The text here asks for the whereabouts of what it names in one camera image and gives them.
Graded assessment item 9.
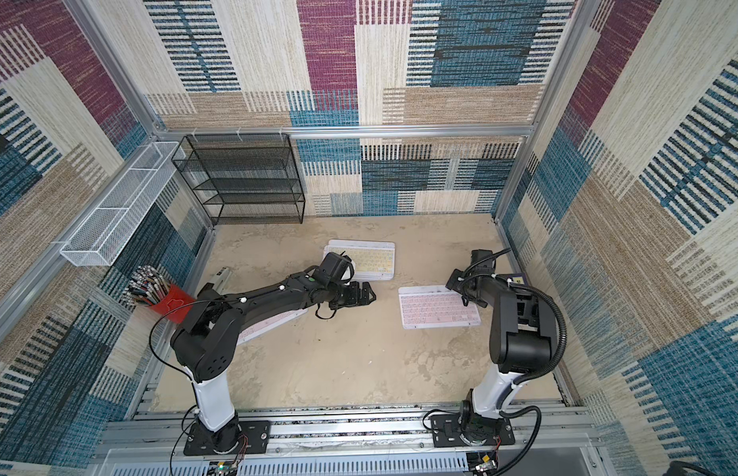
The yellow keyboard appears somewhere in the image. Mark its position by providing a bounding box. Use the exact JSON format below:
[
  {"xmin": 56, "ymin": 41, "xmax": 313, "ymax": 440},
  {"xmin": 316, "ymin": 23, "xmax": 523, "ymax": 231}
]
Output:
[{"xmin": 323, "ymin": 240, "xmax": 396, "ymax": 282}]

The black white stapler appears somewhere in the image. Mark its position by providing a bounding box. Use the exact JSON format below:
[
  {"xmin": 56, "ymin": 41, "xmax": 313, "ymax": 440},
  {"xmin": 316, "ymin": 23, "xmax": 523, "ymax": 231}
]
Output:
[{"xmin": 197, "ymin": 267, "xmax": 232, "ymax": 296}]

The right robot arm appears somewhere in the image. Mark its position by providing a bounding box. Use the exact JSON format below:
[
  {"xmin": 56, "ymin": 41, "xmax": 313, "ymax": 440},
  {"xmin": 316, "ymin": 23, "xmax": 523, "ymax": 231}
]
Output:
[{"xmin": 446, "ymin": 249, "xmax": 567, "ymax": 445}]

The dark blue notebook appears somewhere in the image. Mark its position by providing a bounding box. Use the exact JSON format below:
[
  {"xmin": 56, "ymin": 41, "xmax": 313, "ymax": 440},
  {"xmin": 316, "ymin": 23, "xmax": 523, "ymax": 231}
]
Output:
[{"xmin": 499, "ymin": 274, "xmax": 527, "ymax": 286}]

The black wire shelf rack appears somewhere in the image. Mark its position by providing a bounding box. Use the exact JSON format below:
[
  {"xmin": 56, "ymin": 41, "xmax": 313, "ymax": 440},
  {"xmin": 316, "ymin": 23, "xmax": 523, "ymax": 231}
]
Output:
[{"xmin": 172, "ymin": 133, "xmax": 307, "ymax": 225}]

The pink keyboard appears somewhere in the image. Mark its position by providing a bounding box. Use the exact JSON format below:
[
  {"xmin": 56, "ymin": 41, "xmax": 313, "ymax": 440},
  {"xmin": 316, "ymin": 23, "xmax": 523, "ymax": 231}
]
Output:
[
  {"xmin": 399, "ymin": 286, "xmax": 482, "ymax": 330},
  {"xmin": 237, "ymin": 309, "xmax": 307, "ymax": 345}
]

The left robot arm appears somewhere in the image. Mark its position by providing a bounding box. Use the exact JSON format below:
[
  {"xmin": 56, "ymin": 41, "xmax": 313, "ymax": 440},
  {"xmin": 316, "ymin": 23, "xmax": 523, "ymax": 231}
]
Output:
[{"xmin": 171, "ymin": 252, "xmax": 377, "ymax": 456}]

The white mesh wall basket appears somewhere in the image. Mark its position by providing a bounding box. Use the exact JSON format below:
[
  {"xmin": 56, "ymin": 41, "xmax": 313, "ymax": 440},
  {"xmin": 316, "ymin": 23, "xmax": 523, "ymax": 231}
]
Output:
[{"xmin": 59, "ymin": 142, "xmax": 178, "ymax": 267}]

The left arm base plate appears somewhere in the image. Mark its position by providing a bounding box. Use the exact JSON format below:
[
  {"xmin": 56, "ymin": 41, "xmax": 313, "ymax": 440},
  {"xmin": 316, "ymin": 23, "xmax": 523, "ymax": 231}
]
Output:
[{"xmin": 182, "ymin": 420, "xmax": 271, "ymax": 457}]

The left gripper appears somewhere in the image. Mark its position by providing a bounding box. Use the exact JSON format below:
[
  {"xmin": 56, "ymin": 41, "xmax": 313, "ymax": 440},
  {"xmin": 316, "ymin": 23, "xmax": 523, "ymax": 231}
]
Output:
[{"xmin": 328, "ymin": 284, "xmax": 381, "ymax": 313}]

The bundle of pens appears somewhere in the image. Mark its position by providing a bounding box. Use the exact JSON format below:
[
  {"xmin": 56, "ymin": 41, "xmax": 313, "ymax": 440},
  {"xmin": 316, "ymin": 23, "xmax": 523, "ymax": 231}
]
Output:
[{"xmin": 120, "ymin": 265, "xmax": 172, "ymax": 307}]

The red pen cup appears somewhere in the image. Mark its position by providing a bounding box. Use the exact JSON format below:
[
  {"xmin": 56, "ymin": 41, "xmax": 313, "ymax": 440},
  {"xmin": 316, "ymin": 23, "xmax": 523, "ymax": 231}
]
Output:
[{"xmin": 149, "ymin": 285, "xmax": 196, "ymax": 324}]

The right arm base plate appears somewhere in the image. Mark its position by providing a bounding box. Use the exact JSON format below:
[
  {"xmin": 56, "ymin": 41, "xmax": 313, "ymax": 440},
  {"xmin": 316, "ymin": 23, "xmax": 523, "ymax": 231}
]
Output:
[{"xmin": 422, "ymin": 412, "xmax": 516, "ymax": 448}]

